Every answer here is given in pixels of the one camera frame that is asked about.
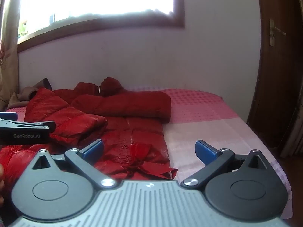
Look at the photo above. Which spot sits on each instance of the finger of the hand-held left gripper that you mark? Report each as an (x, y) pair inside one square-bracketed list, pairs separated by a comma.
[(28, 125)]

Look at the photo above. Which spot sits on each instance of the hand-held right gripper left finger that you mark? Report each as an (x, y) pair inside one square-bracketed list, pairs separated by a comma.
[(95, 149)]

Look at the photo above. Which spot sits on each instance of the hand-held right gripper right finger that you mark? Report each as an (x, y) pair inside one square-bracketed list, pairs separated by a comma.
[(205, 150)]

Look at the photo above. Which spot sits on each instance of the red down jacket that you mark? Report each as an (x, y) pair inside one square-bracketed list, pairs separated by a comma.
[(132, 127)]

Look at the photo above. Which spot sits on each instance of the person's left hand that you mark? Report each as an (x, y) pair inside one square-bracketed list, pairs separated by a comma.
[(1, 172)]

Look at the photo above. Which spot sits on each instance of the pink checked bed sheet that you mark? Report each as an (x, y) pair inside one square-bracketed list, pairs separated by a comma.
[(203, 123)]

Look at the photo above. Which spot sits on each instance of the brown cloth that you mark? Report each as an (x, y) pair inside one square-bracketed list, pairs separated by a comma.
[(28, 93)]

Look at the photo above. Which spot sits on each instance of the beige patterned curtain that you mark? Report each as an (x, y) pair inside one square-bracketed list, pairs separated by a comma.
[(8, 52)]

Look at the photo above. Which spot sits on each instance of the brown wooden door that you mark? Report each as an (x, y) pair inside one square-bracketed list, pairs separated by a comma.
[(279, 75)]

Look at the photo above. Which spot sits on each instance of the brown wooden window frame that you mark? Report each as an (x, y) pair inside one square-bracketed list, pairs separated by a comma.
[(118, 24)]

